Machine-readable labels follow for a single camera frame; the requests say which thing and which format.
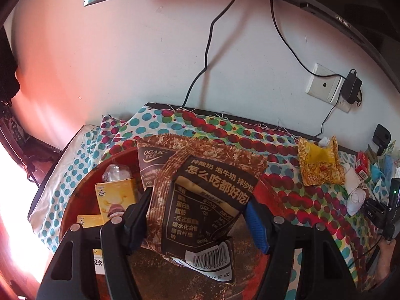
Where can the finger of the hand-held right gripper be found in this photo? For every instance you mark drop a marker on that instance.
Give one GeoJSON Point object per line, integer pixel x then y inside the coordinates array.
{"type": "Point", "coordinates": [376, 214]}

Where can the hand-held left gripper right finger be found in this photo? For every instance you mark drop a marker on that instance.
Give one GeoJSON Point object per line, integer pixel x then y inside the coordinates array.
{"type": "Point", "coordinates": [256, 228]}

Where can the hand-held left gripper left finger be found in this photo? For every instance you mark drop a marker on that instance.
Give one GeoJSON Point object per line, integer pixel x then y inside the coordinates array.
{"type": "Point", "coordinates": [137, 225]}

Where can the yellow cartoon box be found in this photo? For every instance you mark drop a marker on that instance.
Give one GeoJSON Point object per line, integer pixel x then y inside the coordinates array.
{"type": "Point", "coordinates": [115, 197]}
{"type": "Point", "coordinates": [89, 222]}

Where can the red round tray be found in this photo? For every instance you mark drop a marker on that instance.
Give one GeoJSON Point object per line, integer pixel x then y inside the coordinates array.
{"type": "Point", "coordinates": [243, 265]}

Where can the clear plastic bag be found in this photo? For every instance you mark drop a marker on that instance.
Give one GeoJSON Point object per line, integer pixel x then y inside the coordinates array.
{"type": "Point", "coordinates": [115, 173]}

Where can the brown snack packet with barcode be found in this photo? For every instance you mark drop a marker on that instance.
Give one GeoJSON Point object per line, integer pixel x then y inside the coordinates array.
{"type": "Point", "coordinates": [200, 200]}

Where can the yellow snack packet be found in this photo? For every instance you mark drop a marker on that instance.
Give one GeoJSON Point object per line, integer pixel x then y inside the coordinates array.
{"type": "Point", "coordinates": [318, 162]}

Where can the small white sock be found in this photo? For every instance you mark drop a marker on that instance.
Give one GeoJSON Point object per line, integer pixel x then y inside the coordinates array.
{"type": "Point", "coordinates": [325, 142]}

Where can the person's right forearm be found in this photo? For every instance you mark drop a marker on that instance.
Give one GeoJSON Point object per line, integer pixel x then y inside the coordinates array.
{"type": "Point", "coordinates": [386, 262]}

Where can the blue cloth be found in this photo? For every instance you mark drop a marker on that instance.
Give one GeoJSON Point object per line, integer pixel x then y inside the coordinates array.
{"type": "Point", "coordinates": [381, 173]}

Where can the dark red box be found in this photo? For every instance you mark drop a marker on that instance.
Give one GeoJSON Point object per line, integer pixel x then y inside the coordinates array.
{"type": "Point", "coordinates": [364, 175]}

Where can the red and green box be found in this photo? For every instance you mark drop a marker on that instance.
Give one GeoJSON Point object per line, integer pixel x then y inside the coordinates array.
{"type": "Point", "coordinates": [361, 161]}

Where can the clear bag of odds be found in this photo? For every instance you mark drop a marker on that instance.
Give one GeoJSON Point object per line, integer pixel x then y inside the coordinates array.
{"type": "Point", "coordinates": [392, 153]}

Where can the colourful dotted tablecloth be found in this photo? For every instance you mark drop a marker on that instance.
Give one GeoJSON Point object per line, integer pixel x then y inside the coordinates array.
{"type": "Point", "coordinates": [218, 125]}

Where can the black power adapter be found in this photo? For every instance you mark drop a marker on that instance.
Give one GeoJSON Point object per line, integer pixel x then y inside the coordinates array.
{"type": "Point", "coordinates": [350, 87]}

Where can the dark wooden stand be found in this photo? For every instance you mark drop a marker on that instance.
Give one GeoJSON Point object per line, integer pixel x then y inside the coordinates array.
{"type": "Point", "coordinates": [28, 143]}

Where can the dark hanging clothes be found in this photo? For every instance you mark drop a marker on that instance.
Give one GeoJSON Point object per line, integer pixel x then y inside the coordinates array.
{"type": "Point", "coordinates": [7, 68]}

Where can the black clamp mount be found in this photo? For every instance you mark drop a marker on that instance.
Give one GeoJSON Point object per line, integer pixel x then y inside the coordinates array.
{"type": "Point", "coordinates": [382, 136]}

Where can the white wall socket plate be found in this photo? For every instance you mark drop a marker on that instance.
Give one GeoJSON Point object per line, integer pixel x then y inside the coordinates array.
{"type": "Point", "coordinates": [322, 86]}

